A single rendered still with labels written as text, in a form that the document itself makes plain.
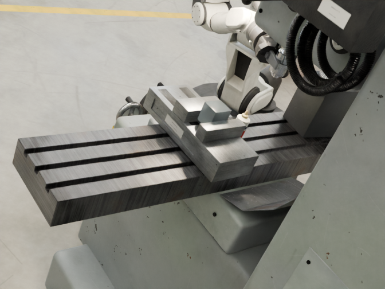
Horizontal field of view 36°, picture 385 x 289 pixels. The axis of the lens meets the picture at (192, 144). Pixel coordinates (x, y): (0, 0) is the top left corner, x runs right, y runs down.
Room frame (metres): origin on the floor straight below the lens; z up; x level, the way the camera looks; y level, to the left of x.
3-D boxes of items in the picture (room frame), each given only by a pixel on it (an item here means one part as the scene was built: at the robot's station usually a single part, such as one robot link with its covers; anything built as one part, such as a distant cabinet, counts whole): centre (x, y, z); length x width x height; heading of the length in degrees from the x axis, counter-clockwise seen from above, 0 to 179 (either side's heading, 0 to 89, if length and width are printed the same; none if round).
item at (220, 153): (1.47, 0.00, 1.01); 0.35 x 0.15 x 0.11; 50
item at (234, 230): (1.58, -0.14, 0.82); 0.50 x 0.35 x 0.12; 49
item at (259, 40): (1.66, -0.09, 1.23); 0.13 x 0.12 x 0.10; 120
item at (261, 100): (2.47, -0.12, 0.68); 0.21 x 0.20 x 0.13; 158
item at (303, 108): (1.86, -0.36, 1.06); 0.22 x 0.12 x 0.20; 132
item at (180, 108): (1.48, 0.02, 1.05); 0.15 x 0.06 x 0.04; 140
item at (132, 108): (1.91, 0.24, 0.66); 0.16 x 0.12 x 0.12; 49
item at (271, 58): (1.56, -0.11, 1.24); 0.06 x 0.02 x 0.03; 30
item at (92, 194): (1.54, -0.10, 0.92); 1.24 x 0.23 x 0.08; 139
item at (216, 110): (1.45, -0.02, 1.07); 0.06 x 0.05 x 0.06; 140
